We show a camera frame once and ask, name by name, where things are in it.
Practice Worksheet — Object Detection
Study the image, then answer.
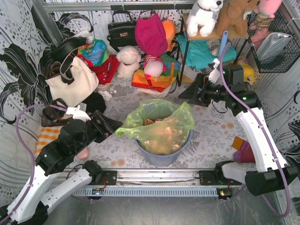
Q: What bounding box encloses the small white plush toy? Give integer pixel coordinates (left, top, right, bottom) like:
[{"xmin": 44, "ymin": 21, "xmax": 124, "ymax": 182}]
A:
[{"xmin": 98, "ymin": 90, "xmax": 117, "ymax": 102}]

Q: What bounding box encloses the silver foil pouch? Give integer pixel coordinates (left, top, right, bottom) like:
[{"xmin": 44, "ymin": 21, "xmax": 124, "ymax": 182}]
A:
[{"xmin": 256, "ymin": 32, "xmax": 293, "ymax": 61}]

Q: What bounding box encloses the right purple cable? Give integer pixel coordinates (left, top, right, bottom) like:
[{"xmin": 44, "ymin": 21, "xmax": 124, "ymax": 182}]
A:
[{"xmin": 219, "ymin": 43, "xmax": 291, "ymax": 218}]

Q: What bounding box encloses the teal folded cloth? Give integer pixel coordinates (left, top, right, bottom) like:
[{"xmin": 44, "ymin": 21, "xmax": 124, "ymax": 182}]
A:
[{"xmin": 176, "ymin": 35, "xmax": 237, "ymax": 70}]

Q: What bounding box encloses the purple cable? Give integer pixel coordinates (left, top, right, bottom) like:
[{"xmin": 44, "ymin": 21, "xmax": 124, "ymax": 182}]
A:
[
  {"xmin": 0, "ymin": 104, "xmax": 68, "ymax": 222},
  {"xmin": 219, "ymin": 43, "xmax": 291, "ymax": 218}
]

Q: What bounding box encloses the brown teddy bear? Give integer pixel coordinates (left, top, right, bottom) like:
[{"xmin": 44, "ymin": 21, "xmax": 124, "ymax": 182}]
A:
[{"xmin": 216, "ymin": 0, "xmax": 260, "ymax": 37}]

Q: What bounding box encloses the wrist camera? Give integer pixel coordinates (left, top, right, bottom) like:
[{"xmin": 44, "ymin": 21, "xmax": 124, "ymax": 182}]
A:
[
  {"xmin": 206, "ymin": 58, "xmax": 220, "ymax": 84},
  {"xmin": 66, "ymin": 105, "xmax": 91, "ymax": 122}
]

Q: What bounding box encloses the black metal shelf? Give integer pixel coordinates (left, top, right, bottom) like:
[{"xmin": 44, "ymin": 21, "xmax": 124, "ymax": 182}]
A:
[{"xmin": 176, "ymin": 13, "xmax": 249, "ymax": 87}]

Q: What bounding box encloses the striped colourful sock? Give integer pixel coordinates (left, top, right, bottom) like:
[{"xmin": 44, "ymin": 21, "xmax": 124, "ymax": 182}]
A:
[{"xmin": 232, "ymin": 136, "xmax": 255, "ymax": 163}]

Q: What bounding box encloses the black round hat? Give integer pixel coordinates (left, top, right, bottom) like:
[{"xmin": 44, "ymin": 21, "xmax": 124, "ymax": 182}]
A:
[{"xmin": 51, "ymin": 37, "xmax": 87, "ymax": 62}]

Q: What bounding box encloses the black leather handbag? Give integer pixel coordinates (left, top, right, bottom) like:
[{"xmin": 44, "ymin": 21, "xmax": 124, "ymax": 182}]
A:
[{"xmin": 107, "ymin": 11, "xmax": 138, "ymax": 52}]

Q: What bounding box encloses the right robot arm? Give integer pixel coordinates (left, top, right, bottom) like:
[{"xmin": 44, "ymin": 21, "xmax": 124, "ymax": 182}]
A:
[{"xmin": 179, "ymin": 64, "xmax": 298, "ymax": 196}]

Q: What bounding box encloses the rainbow striped cloth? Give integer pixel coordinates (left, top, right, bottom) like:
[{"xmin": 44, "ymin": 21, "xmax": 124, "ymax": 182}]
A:
[{"xmin": 131, "ymin": 53, "xmax": 181, "ymax": 92}]

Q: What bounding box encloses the magenta cloth bag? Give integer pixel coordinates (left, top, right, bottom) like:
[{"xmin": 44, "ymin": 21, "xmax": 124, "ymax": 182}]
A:
[{"xmin": 135, "ymin": 13, "xmax": 168, "ymax": 56}]

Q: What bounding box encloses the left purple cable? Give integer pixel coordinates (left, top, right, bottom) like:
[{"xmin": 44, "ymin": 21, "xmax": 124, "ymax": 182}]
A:
[{"xmin": 0, "ymin": 104, "xmax": 68, "ymax": 222}]

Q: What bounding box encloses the yellow plush duck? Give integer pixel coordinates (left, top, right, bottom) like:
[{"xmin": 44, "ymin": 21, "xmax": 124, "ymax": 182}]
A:
[{"xmin": 237, "ymin": 58, "xmax": 255, "ymax": 85}]

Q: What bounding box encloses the crumpled brown paper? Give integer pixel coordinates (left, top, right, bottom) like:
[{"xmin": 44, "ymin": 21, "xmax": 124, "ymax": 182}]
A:
[{"xmin": 144, "ymin": 118, "xmax": 164, "ymax": 126}]

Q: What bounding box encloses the white canvas tote bag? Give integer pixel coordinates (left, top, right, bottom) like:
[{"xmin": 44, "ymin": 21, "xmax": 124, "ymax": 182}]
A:
[{"xmin": 46, "ymin": 56, "xmax": 99, "ymax": 107}]

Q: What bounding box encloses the blue floor sweeper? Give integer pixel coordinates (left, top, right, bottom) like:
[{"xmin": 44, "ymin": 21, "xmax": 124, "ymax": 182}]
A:
[{"xmin": 218, "ymin": 30, "xmax": 229, "ymax": 58}]

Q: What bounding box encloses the green plastic trash bag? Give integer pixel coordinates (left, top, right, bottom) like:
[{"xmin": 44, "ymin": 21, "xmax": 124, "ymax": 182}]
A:
[{"xmin": 115, "ymin": 98, "xmax": 195, "ymax": 153}]

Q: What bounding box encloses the colourful printed bag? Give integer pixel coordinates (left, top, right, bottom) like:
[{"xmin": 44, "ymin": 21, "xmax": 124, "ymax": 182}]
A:
[{"xmin": 77, "ymin": 39, "xmax": 110, "ymax": 67}]

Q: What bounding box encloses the white plush dog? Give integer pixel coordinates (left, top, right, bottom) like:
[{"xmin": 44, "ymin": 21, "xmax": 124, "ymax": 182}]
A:
[{"xmin": 187, "ymin": 0, "xmax": 223, "ymax": 37}]

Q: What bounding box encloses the brown patterned bag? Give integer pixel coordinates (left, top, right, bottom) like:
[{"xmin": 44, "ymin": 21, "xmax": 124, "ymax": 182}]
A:
[{"xmin": 41, "ymin": 106, "xmax": 72, "ymax": 128}]

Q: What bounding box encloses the black wire basket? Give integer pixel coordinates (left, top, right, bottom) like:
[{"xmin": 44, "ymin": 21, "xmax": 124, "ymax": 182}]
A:
[{"xmin": 247, "ymin": 11, "xmax": 300, "ymax": 73}]

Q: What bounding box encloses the white plush sheep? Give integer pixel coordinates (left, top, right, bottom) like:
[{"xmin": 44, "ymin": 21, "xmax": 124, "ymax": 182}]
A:
[{"xmin": 116, "ymin": 45, "xmax": 141, "ymax": 79}]

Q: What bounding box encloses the red cloth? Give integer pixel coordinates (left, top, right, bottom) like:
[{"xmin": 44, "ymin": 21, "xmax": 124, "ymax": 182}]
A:
[{"xmin": 90, "ymin": 55, "xmax": 120, "ymax": 85}]

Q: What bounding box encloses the pink white plush toy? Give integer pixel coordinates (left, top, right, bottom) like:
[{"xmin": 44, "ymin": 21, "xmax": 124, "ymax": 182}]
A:
[{"xmin": 143, "ymin": 54, "xmax": 166, "ymax": 79}]

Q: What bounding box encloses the orange checkered towel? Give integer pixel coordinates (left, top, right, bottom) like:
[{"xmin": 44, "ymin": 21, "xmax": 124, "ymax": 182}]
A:
[{"xmin": 35, "ymin": 126, "xmax": 62, "ymax": 157}]

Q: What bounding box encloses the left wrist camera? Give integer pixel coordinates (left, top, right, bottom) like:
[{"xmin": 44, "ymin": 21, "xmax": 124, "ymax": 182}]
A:
[{"xmin": 66, "ymin": 105, "xmax": 91, "ymax": 122}]

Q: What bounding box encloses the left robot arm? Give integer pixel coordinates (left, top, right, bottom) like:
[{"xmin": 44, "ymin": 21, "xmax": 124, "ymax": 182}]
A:
[{"xmin": 0, "ymin": 108, "xmax": 122, "ymax": 225}]

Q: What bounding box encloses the orange plush toy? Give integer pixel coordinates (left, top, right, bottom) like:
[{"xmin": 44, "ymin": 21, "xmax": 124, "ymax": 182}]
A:
[{"xmin": 162, "ymin": 20, "xmax": 175, "ymax": 52}]

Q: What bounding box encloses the blue trash bin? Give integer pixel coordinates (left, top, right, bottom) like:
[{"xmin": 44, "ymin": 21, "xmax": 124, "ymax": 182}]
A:
[{"xmin": 135, "ymin": 129, "xmax": 194, "ymax": 167}]

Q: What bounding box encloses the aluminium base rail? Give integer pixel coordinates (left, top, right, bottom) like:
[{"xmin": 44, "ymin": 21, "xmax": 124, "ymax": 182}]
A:
[{"xmin": 53, "ymin": 167, "xmax": 285, "ymax": 188}]

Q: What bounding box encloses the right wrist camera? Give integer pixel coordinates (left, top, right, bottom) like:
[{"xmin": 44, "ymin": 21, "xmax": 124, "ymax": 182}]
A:
[{"xmin": 206, "ymin": 58, "xmax": 220, "ymax": 84}]

